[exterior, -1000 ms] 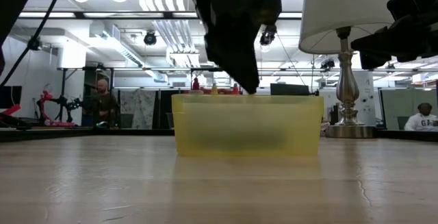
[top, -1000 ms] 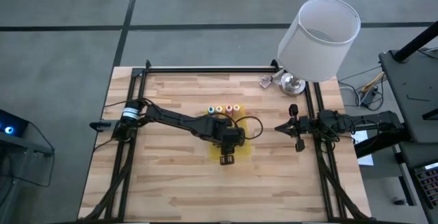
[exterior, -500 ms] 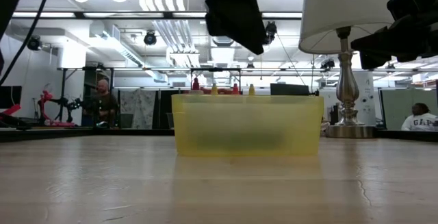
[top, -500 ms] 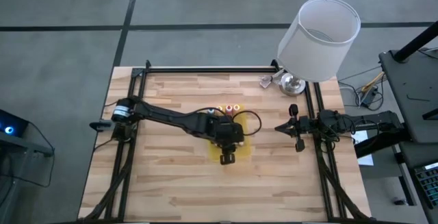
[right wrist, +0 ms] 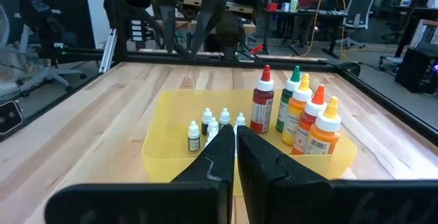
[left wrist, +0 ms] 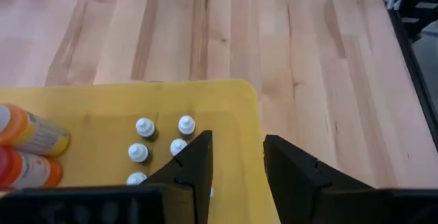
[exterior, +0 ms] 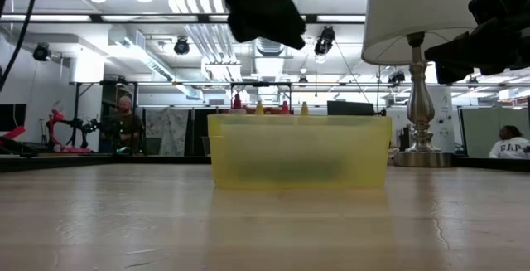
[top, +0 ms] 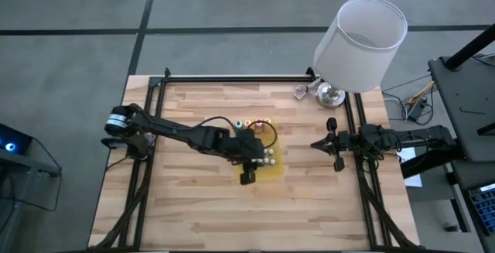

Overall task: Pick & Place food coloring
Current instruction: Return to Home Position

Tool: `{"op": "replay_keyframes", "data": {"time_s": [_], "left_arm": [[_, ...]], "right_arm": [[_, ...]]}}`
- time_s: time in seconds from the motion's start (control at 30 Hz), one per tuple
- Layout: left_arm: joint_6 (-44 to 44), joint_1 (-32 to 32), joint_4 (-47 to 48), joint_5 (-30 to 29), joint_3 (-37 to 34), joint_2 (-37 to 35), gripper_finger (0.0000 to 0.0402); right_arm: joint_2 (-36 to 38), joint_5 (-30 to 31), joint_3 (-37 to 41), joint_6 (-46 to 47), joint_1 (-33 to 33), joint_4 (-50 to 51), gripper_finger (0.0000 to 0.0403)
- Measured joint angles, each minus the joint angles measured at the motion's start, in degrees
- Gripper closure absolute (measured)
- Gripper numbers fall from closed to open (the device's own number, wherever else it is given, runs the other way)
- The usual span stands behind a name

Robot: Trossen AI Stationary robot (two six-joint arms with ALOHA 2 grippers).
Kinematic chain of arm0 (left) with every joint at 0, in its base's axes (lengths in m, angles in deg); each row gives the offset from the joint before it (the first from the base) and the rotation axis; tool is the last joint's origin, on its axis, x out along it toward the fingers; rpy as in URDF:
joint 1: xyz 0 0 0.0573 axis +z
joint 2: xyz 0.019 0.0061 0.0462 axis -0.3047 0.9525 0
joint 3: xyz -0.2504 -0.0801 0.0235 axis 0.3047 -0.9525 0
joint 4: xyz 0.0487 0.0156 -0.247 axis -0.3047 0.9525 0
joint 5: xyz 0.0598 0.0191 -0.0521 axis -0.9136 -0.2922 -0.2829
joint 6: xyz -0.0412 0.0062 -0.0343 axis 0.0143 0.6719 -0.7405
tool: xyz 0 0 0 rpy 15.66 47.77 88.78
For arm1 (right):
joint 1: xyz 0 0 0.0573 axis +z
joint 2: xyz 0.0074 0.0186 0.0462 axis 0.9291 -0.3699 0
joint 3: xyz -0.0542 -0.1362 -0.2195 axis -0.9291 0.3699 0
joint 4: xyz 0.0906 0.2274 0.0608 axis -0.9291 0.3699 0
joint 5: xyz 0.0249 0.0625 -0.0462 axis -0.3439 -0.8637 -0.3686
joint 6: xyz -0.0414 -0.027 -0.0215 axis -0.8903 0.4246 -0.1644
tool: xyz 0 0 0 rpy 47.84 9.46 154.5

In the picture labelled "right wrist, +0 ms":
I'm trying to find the dark red squeeze bottle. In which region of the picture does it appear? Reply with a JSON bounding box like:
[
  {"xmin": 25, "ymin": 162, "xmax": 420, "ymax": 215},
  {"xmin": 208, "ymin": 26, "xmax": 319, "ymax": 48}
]
[{"xmin": 249, "ymin": 64, "xmax": 275, "ymax": 134}]

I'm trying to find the yellow hanging cable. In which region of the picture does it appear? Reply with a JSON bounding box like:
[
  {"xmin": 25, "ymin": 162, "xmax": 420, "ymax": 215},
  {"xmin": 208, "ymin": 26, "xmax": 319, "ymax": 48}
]
[{"xmin": 300, "ymin": 0, "xmax": 347, "ymax": 59}]

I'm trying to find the black background desk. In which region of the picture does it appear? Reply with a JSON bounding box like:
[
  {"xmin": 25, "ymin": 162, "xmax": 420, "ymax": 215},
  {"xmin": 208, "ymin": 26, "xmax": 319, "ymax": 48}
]
[{"xmin": 263, "ymin": 8, "xmax": 348, "ymax": 60}]

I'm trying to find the orange squeeze bottle yellow tip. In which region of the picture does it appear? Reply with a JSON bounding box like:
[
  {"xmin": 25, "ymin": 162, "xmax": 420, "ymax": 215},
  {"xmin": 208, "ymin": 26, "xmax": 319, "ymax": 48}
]
[{"xmin": 281, "ymin": 73, "xmax": 313, "ymax": 146}]

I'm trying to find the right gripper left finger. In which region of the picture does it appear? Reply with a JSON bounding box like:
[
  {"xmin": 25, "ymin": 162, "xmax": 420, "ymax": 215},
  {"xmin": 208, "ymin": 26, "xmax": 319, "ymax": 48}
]
[{"xmin": 170, "ymin": 125, "xmax": 236, "ymax": 224}]

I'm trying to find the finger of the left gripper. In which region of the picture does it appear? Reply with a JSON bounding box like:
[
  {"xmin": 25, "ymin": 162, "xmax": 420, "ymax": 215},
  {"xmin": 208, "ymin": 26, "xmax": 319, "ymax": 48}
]
[
  {"xmin": 159, "ymin": 4, "xmax": 177, "ymax": 54},
  {"xmin": 190, "ymin": 0, "xmax": 227, "ymax": 59}
]

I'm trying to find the black computer tower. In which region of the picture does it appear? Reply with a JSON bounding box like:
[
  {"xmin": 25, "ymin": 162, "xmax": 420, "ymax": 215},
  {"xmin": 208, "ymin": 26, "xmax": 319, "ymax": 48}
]
[{"xmin": 395, "ymin": 42, "xmax": 438, "ymax": 95}]

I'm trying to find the small dark blue dropper bottle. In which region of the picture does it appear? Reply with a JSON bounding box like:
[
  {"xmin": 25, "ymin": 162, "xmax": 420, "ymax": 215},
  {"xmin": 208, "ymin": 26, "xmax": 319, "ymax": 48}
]
[{"xmin": 218, "ymin": 107, "xmax": 231, "ymax": 131}]

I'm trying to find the black box white outline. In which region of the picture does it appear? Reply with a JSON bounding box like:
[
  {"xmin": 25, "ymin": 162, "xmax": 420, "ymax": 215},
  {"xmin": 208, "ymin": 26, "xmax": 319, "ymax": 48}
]
[{"xmin": 0, "ymin": 99, "xmax": 24, "ymax": 136}]

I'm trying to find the small dropper bottle white label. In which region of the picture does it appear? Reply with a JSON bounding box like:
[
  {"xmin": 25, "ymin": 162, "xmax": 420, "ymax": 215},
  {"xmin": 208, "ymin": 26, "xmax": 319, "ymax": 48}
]
[{"xmin": 187, "ymin": 120, "xmax": 201, "ymax": 152}]

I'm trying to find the green squeeze bottle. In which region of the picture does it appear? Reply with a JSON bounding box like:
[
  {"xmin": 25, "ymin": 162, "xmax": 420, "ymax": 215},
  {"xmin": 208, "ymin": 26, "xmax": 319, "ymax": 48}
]
[{"xmin": 275, "ymin": 65, "xmax": 302, "ymax": 132}]

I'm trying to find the yellow translucent plastic bin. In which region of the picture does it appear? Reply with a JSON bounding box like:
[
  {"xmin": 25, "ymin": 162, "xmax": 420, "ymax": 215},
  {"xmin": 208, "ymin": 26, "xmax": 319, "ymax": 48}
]
[{"xmin": 141, "ymin": 89, "xmax": 359, "ymax": 197}]

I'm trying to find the white mesh office chair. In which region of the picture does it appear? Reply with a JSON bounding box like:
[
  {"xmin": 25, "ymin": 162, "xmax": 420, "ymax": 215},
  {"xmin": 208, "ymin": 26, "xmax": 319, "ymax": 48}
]
[{"xmin": 337, "ymin": 0, "xmax": 376, "ymax": 50}]

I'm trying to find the silver aluminium bar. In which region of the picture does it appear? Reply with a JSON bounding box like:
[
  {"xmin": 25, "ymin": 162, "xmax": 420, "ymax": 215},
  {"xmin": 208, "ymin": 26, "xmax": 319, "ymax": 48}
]
[{"xmin": 99, "ymin": 28, "xmax": 118, "ymax": 74}]

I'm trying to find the grey office chair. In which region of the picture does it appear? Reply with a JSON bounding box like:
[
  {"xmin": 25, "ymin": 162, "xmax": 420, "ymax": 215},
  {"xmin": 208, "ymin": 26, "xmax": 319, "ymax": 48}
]
[{"xmin": 0, "ymin": 4, "xmax": 87, "ymax": 98}]

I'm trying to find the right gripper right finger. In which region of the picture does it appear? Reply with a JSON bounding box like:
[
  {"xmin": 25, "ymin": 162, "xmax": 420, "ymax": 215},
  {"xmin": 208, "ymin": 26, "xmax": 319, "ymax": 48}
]
[{"xmin": 236, "ymin": 126, "xmax": 332, "ymax": 224}]

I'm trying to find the red-orange squeeze bottle orange tip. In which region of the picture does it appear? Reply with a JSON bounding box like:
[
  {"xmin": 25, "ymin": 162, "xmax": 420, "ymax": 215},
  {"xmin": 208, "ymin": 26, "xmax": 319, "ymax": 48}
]
[{"xmin": 290, "ymin": 84, "xmax": 328, "ymax": 155}]

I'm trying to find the black aluminium table frame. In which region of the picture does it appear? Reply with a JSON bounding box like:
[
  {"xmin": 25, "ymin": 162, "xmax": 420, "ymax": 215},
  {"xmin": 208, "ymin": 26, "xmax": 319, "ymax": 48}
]
[{"xmin": 0, "ymin": 0, "xmax": 438, "ymax": 142}]

